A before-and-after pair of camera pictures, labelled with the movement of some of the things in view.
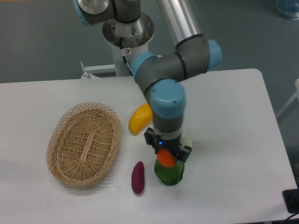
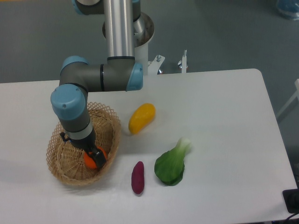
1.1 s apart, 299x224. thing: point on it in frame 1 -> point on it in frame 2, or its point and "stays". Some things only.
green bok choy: (170, 176) stays
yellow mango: (141, 116) stays
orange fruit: (166, 158) -> (89, 162)
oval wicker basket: (83, 143) stays
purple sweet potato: (138, 178) stays
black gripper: (158, 143) -> (87, 144)
